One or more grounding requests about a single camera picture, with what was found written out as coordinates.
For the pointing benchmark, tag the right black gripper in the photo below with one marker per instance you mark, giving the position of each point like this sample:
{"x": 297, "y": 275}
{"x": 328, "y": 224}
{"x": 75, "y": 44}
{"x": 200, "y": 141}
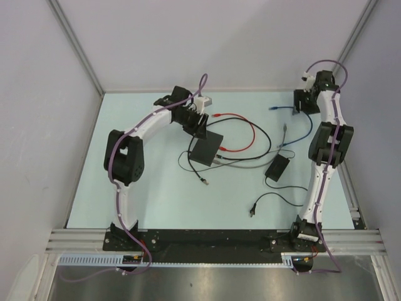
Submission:
{"x": 299, "y": 95}

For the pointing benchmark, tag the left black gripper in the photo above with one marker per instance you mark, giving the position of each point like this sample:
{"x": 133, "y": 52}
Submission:
{"x": 199, "y": 130}

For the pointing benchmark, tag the black network switch box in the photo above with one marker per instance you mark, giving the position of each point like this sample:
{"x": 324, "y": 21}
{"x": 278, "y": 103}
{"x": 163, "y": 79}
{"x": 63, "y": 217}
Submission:
{"x": 205, "y": 150}

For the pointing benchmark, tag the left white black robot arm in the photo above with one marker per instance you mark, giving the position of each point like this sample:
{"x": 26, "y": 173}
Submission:
{"x": 124, "y": 156}

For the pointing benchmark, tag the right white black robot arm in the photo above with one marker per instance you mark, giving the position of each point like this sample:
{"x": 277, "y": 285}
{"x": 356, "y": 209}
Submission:
{"x": 328, "y": 148}

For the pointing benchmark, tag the black power adapter brick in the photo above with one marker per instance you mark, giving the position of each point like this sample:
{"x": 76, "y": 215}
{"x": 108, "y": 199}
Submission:
{"x": 277, "y": 167}

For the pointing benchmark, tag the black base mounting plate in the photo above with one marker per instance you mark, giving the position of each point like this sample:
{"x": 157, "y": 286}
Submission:
{"x": 222, "y": 246}

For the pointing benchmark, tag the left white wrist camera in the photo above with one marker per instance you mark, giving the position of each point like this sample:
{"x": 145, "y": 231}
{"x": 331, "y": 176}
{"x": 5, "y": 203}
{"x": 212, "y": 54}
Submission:
{"x": 201, "y": 103}

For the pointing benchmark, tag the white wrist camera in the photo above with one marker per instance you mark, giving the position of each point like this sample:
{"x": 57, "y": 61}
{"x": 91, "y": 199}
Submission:
{"x": 309, "y": 81}
{"x": 201, "y": 103}

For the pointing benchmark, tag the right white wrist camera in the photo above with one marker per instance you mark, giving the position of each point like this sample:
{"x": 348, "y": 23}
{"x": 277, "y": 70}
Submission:
{"x": 309, "y": 81}

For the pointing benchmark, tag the right aluminium side rail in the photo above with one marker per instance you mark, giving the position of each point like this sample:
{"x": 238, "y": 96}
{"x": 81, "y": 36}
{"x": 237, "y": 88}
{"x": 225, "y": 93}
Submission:
{"x": 347, "y": 175}

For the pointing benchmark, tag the aluminium front frame rail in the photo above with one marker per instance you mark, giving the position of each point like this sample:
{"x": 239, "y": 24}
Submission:
{"x": 340, "y": 242}

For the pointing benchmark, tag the grey slotted cable duct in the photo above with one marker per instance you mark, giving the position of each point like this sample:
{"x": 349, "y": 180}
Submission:
{"x": 113, "y": 261}

